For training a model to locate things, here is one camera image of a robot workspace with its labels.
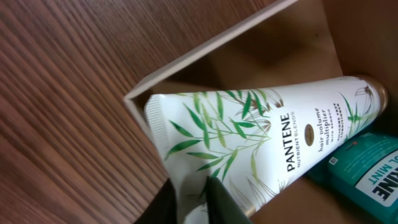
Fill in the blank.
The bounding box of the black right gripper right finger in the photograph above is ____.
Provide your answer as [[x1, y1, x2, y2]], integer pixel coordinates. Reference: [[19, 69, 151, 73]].
[[205, 176, 251, 224]]

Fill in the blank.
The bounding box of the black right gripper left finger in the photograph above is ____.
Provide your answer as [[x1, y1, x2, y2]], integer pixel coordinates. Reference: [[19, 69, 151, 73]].
[[134, 179, 178, 224]]

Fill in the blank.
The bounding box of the white Pantene conditioner tube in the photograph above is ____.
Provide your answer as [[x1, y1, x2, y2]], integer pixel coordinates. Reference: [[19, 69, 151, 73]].
[[144, 76, 388, 223]]

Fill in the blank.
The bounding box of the blue Listerine mouthwash bottle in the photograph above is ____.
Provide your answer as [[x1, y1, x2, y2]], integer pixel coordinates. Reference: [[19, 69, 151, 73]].
[[307, 127, 397, 223]]

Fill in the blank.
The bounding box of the white cardboard box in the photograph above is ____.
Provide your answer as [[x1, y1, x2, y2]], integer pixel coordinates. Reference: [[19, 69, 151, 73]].
[[124, 0, 397, 223]]

